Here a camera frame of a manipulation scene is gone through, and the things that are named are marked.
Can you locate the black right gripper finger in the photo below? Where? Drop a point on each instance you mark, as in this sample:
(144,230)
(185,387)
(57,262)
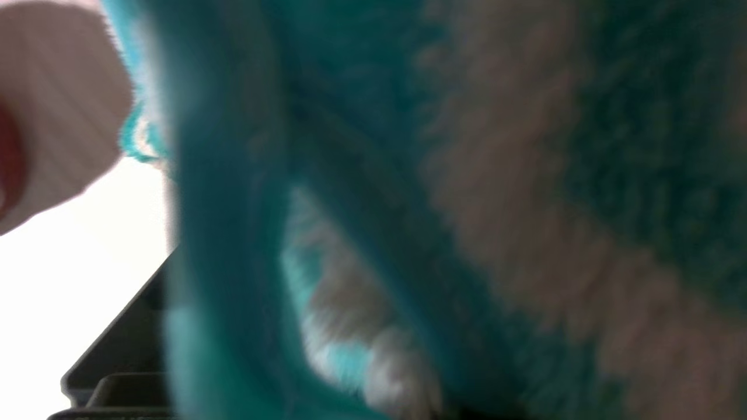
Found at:
(128,350)

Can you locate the blue white striped towel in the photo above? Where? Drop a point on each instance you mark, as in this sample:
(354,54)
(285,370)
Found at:
(467,175)

